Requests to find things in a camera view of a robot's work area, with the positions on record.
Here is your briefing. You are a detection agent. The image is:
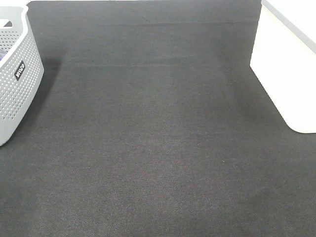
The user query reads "grey perforated laundry basket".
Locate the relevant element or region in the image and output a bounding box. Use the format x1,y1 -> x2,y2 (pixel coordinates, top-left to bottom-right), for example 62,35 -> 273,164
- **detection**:
0,2 -> 44,145

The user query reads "black fabric table mat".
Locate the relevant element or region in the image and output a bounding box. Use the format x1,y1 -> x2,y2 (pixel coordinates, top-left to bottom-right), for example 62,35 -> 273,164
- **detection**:
0,0 -> 316,237

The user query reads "white plastic storage bin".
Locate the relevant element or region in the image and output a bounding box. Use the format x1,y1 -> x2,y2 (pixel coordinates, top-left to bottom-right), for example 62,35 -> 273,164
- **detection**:
250,0 -> 316,133

